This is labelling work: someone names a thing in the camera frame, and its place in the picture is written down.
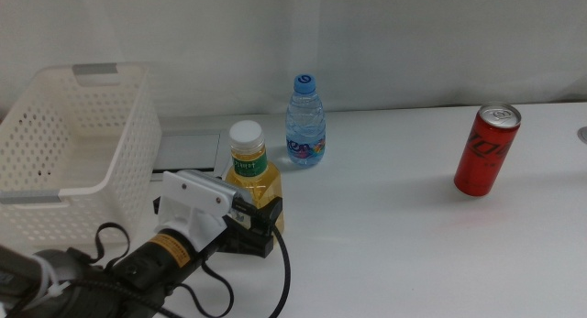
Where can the white perforated plastic basket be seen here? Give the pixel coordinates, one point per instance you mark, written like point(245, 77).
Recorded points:
point(133, 171)

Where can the clear water bottle blue cap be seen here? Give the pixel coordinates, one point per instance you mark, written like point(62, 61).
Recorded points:
point(305, 125)

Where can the white curtain backdrop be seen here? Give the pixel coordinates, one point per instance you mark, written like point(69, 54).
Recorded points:
point(367, 43)

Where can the red cola can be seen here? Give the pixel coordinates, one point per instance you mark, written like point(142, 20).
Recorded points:
point(483, 157)

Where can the yellow tea bottle white cap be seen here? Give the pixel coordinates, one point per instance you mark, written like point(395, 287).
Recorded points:
point(248, 148)

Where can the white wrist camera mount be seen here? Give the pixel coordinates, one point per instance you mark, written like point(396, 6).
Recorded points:
point(192, 212)

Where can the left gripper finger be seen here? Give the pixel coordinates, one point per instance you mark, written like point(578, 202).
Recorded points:
point(157, 205)
point(274, 210)

